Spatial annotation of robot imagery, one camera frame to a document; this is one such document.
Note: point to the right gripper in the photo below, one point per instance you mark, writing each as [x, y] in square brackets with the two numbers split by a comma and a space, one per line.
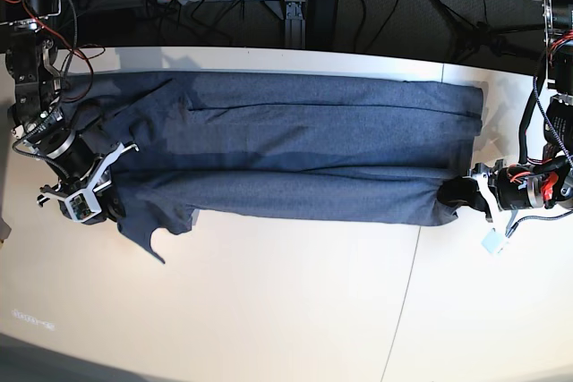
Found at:
[78, 167]

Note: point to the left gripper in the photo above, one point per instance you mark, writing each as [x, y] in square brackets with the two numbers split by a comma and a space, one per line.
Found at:
[491, 189]

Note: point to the blue grey T-shirt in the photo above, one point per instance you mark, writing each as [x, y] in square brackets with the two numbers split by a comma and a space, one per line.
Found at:
[276, 145]

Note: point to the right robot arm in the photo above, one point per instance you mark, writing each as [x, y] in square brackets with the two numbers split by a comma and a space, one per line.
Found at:
[50, 124]

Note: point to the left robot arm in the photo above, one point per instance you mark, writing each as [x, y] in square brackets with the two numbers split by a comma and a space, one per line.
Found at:
[545, 130]

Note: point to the black tripod stand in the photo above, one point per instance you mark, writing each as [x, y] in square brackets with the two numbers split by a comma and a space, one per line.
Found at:
[469, 38]

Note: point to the black power adapter brick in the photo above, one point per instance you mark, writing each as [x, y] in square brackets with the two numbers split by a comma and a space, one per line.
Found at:
[320, 24]

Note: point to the aluminium table leg profile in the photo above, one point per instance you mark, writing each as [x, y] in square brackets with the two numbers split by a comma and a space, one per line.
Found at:
[294, 24]

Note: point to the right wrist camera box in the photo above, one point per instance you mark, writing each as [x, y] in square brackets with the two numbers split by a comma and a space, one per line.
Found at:
[82, 206]

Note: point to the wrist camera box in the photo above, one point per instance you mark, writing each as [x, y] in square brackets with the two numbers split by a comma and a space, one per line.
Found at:
[494, 242]
[82, 206]

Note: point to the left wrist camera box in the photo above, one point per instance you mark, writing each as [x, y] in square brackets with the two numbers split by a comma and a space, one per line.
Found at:
[494, 242]

